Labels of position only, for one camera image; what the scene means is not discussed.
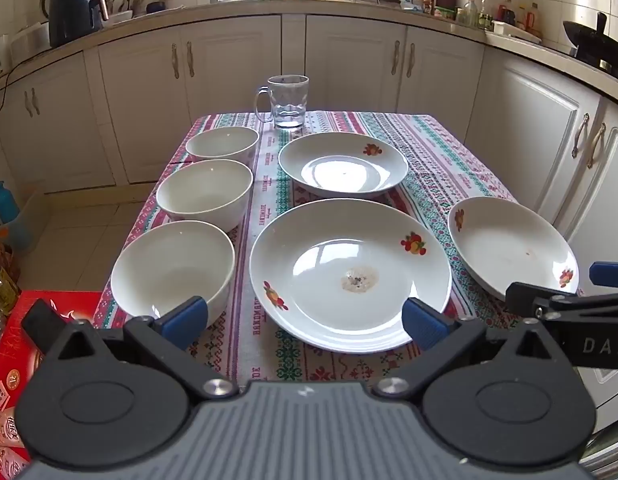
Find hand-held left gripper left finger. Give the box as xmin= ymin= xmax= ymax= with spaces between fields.
xmin=21 ymin=296 xmax=240 ymax=402

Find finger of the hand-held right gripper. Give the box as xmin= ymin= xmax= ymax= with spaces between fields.
xmin=505 ymin=282 xmax=618 ymax=326
xmin=589 ymin=261 xmax=618 ymax=286

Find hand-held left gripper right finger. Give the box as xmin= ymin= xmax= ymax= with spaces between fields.
xmin=371 ymin=297 xmax=577 ymax=402

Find white ceramic bowl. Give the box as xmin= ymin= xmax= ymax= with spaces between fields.
xmin=110 ymin=220 xmax=236 ymax=328
xmin=185 ymin=126 xmax=260 ymax=166
xmin=156 ymin=159 xmax=254 ymax=233

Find large white fruit-print plate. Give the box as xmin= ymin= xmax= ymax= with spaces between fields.
xmin=249 ymin=199 xmax=452 ymax=355

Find red green patterned tablecloth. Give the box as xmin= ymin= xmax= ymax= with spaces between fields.
xmin=91 ymin=110 xmax=584 ymax=386

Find red gift box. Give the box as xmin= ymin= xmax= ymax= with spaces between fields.
xmin=0 ymin=290 xmax=104 ymax=480

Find yellow cooking oil bottle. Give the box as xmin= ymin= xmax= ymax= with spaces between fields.
xmin=0 ymin=260 xmax=20 ymax=316

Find blue thermos jug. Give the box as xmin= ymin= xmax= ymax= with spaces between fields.
xmin=0 ymin=180 xmax=20 ymax=226

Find black wok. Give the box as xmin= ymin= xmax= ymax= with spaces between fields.
xmin=562 ymin=11 xmax=618 ymax=68

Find clear glass mug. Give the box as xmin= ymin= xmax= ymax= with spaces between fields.
xmin=254 ymin=74 xmax=310 ymax=130

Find white kitchen cabinets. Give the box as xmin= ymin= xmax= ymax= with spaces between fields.
xmin=0 ymin=12 xmax=618 ymax=311

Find white rectangular tray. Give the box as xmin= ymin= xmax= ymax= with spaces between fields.
xmin=491 ymin=20 xmax=544 ymax=44

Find row of condiment bottles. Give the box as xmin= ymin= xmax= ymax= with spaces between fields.
xmin=456 ymin=0 xmax=542 ymax=31

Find rack of kitchen utensils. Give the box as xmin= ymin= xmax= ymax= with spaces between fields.
xmin=106 ymin=0 xmax=176 ymax=26

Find white countertop appliance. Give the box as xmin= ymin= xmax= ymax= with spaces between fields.
xmin=10 ymin=22 xmax=52 ymax=61

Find dark blue kettle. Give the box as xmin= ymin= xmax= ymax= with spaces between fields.
xmin=41 ymin=0 xmax=110 ymax=48

